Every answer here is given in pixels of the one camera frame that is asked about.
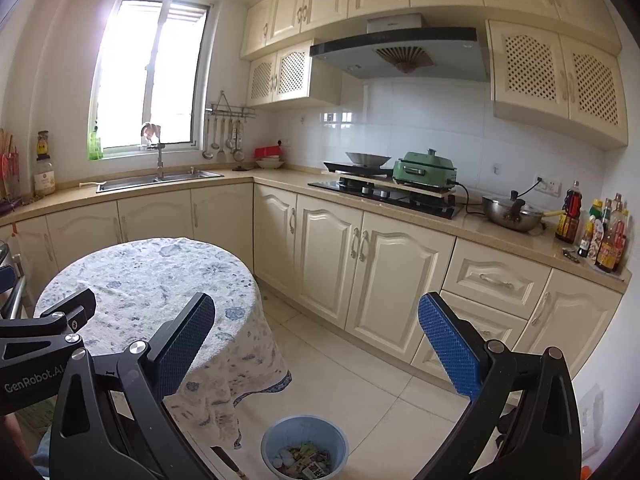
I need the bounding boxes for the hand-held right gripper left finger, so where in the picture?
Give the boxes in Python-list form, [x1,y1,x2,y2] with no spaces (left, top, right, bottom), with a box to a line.
[47,291,241,480]

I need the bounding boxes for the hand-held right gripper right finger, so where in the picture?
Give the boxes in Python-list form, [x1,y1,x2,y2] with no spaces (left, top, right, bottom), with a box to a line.
[417,291,583,480]

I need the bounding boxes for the blue plastic bin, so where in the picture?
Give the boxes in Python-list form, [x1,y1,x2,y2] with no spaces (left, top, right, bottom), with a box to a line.
[260,414,349,480]

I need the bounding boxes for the person's left hand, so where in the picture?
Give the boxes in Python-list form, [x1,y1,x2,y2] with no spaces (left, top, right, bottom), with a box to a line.
[2,412,23,480]

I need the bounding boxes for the cream cabinet drawer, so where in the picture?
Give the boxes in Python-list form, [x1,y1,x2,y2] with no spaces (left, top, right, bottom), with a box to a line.
[441,239,552,318]
[435,290,528,356]

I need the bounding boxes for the blue floral tablecloth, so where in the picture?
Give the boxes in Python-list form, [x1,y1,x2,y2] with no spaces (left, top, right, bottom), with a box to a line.
[34,237,293,450]

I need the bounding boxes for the person's grey trousers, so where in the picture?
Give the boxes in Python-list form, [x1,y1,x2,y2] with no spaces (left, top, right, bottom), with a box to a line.
[34,430,53,480]

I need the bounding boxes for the black cloth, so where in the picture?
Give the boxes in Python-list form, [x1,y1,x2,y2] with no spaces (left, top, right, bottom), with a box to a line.
[495,407,521,448]

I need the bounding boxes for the large glass jar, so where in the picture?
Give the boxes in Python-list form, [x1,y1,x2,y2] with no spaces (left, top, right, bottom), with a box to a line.
[33,157,57,197]

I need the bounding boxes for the red chopstick holder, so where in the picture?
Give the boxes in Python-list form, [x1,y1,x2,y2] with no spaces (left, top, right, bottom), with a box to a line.
[0,127,21,201]

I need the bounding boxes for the steel pot with lid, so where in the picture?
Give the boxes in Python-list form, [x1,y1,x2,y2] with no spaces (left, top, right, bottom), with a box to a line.
[481,190,545,233]

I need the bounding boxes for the black gas stove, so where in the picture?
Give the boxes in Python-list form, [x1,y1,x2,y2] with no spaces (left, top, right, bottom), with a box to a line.
[307,177,463,220]

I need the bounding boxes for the wooden board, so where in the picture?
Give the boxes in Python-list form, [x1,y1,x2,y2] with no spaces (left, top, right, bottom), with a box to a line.
[336,172,453,200]

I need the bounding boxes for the cream base cabinets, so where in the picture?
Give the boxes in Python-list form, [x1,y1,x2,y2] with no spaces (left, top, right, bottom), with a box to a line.
[0,180,626,386]

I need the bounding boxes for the stainless steel sink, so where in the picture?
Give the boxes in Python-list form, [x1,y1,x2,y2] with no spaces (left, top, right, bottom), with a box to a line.
[96,169,224,193]

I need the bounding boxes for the small dark sauce bottle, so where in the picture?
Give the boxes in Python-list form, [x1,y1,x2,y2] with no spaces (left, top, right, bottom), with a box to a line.
[577,220,593,259]

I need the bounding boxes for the steel faucet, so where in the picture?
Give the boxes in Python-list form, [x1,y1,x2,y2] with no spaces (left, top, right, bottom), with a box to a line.
[140,141,166,181]

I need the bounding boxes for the green electric pot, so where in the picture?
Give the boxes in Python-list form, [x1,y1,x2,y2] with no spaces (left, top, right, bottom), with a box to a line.
[391,149,458,188]

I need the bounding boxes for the amber bottle red label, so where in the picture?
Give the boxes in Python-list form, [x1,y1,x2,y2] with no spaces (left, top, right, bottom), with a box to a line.
[595,225,623,274]

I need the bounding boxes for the beige kitchen countertop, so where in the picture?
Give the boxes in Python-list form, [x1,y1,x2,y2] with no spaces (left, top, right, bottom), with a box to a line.
[0,165,632,293]

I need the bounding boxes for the steel skimmer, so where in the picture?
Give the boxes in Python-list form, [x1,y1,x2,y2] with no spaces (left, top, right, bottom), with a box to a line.
[231,119,246,162]

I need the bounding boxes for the yellow green cap bottle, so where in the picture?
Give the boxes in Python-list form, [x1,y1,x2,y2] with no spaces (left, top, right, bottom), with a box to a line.
[587,199,605,241]

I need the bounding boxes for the steel wok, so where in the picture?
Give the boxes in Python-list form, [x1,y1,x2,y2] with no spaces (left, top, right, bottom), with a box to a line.
[345,151,392,167]

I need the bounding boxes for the tall red white bottle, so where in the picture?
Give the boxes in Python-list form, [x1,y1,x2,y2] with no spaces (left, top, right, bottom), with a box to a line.
[614,200,631,266]

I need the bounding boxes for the metal utensil rack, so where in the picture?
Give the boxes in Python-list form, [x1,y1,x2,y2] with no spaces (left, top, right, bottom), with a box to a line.
[205,91,257,120]

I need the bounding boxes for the kitchen window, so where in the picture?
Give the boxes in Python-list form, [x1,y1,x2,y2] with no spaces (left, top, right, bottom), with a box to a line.
[89,0,213,161]

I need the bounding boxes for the grey range hood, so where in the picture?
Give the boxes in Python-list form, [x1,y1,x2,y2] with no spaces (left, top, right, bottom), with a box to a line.
[308,14,491,83]

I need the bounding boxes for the large lattice door cabinet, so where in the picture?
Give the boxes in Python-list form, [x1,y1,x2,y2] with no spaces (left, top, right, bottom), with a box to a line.
[486,19,630,151]

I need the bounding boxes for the small lattice door cabinet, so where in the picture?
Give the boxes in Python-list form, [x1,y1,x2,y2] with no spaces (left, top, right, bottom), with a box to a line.
[246,37,343,108]

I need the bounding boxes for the metal frame chair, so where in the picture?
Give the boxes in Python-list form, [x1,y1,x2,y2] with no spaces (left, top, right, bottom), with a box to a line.
[0,240,26,318]

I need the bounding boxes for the double wall socket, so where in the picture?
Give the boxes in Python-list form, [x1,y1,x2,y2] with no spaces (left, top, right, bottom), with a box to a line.
[534,174,563,196]

